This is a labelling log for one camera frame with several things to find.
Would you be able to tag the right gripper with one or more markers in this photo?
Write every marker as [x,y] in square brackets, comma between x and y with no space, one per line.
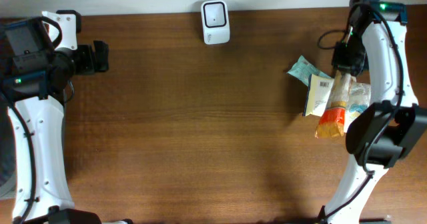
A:
[338,64]

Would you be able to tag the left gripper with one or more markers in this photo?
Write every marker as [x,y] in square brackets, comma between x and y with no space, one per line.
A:
[91,63]

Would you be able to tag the white snack bag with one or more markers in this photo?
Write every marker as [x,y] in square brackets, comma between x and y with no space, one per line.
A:
[319,90]

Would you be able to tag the teal wet wipes pack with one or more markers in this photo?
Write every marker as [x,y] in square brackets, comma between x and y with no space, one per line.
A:
[302,69]

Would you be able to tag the orange spaghetti package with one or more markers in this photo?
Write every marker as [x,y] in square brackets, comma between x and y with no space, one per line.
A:
[331,123]

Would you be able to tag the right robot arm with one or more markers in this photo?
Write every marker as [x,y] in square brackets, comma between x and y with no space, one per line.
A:
[374,40]

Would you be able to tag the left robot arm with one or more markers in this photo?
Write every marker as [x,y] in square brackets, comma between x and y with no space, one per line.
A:
[39,57]

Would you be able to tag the grey plastic mesh basket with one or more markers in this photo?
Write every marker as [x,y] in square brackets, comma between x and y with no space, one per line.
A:
[8,158]

